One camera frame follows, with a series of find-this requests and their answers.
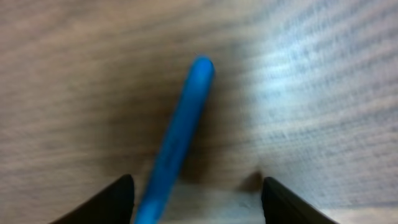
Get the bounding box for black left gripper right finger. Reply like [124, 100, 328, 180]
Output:
[261, 177, 335, 224]

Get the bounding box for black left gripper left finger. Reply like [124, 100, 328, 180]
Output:
[53, 174, 134, 224]

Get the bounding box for blue disposable razor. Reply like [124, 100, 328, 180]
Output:
[134, 55, 215, 224]

